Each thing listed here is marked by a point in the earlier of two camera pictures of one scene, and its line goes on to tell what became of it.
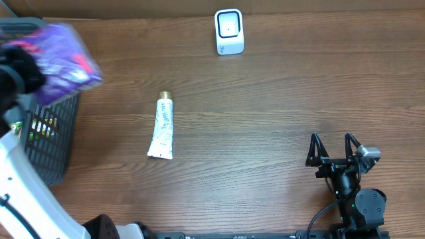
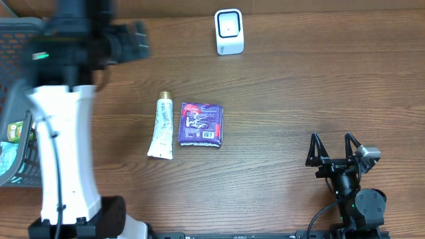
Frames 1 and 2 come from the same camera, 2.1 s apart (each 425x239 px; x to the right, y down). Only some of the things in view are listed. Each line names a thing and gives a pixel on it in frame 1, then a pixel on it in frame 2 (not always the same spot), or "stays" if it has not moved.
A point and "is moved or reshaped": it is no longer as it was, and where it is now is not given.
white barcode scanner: [229, 31] stays
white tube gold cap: [162, 143] stays
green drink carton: [18, 127] stays
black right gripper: [338, 166] stays
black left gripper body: [8, 85] -> [140, 40]
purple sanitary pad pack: [68, 66] is moved or reshaped
